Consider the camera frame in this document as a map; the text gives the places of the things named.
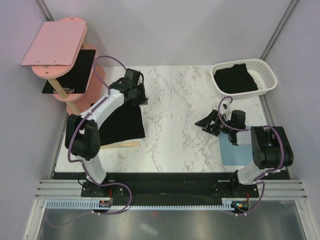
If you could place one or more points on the black clipboard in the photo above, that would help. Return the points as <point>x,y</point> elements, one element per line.
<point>76,80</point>

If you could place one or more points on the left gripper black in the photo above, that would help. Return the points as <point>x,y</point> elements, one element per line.
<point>143,100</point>

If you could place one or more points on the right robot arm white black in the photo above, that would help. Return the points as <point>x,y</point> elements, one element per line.
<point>266,148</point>

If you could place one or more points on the black t shirt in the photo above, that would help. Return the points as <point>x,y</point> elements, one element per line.
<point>125,123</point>
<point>235,79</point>

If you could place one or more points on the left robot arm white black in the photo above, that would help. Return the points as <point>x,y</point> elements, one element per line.
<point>82,138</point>

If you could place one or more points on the light blue folding board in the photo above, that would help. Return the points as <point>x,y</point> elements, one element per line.
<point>235,147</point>

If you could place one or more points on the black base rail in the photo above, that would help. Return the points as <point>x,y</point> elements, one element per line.
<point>217,185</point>

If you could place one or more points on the white plastic basket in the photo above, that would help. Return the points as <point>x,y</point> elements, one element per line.
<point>261,72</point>

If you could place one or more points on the pink tiered shelf stand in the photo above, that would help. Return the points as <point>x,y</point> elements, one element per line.
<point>53,53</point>

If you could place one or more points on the light blue cable duct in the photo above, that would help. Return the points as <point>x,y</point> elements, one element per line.
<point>77,204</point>

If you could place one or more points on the black t shirt in basket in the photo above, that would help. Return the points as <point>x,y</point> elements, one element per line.
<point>235,79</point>

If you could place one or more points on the white t shirt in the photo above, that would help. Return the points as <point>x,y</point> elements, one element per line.
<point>144,123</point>

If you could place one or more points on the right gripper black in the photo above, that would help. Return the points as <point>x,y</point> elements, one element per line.
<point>204,123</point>

